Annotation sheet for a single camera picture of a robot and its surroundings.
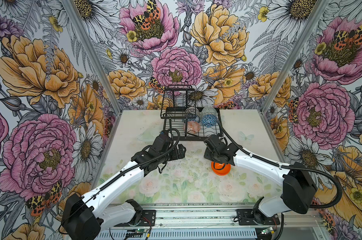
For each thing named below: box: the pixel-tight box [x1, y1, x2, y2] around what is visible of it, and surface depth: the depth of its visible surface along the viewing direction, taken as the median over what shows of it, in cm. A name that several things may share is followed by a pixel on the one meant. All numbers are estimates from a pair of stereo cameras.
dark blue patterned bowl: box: [201, 114, 218, 127], surface depth 114 cm
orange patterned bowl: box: [184, 120, 201, 134], surface depth 110 cm
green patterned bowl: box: [201, 106, 218, 119], surface depth 117 cm
